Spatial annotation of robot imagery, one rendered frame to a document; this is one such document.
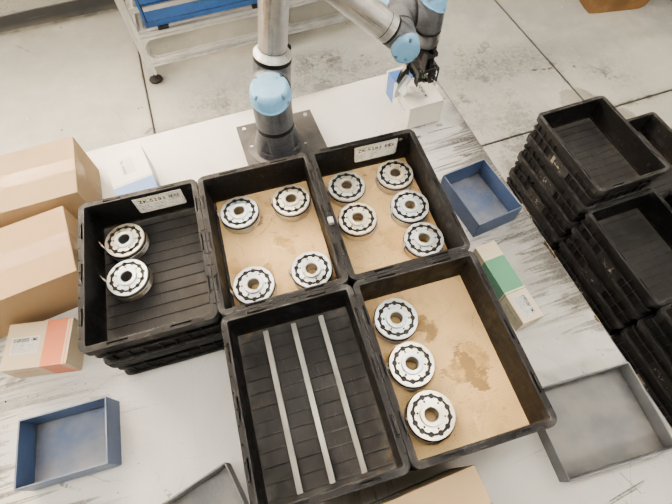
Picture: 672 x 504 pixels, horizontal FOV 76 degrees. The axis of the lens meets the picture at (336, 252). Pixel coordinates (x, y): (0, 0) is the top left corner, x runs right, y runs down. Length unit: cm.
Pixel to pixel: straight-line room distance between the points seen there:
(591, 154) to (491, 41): 145
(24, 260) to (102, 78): 204
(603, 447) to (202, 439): 95
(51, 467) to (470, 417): 97
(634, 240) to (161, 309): 167
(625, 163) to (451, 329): 119
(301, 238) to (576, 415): 81
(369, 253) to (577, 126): 122
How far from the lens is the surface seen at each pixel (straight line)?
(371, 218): 115
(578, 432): 126
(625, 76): 331
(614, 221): 200
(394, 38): 124
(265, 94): 130
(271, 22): 133
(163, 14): 287
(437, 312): 108
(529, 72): 309
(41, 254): 134
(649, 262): 197
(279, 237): 117
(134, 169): 149
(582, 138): 206
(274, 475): 101
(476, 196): 144
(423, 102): 153
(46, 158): 154
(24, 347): 135
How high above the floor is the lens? 182
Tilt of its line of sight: 62 degrees down
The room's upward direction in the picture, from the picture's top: 2 degrees counter-clockwise
